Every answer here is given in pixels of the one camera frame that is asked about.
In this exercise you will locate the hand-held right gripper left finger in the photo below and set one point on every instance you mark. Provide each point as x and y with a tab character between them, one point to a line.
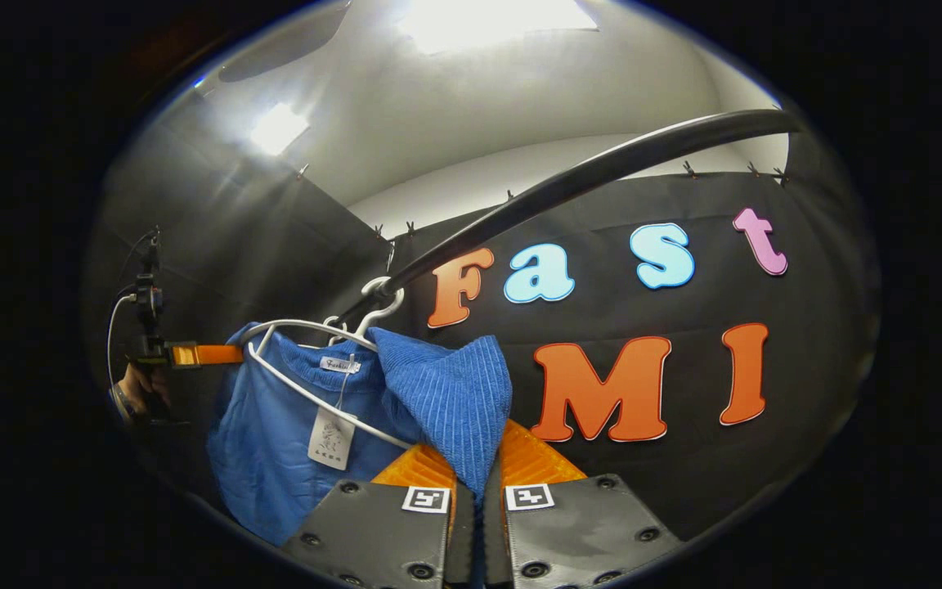
459	548

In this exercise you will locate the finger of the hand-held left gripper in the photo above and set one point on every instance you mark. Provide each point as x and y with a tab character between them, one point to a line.
205	355

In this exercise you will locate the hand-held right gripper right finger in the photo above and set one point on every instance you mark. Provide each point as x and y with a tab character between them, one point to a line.
497	548

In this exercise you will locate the white paper garment tag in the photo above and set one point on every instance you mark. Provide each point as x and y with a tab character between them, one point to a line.
330	442

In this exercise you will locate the ceiling light panel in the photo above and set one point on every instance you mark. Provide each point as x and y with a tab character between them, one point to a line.
495	20

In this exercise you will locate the white clothes hanger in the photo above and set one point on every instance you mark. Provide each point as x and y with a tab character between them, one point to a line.
316	398
334	327

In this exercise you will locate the black clothes rack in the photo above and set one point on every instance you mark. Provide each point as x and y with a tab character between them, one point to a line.
602	168

